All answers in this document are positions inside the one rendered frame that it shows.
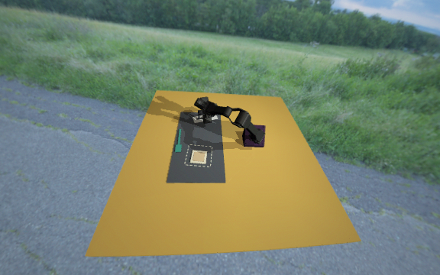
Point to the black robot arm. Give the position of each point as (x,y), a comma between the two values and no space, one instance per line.
(243,119)

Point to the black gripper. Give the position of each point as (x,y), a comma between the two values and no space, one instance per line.
(206,118)

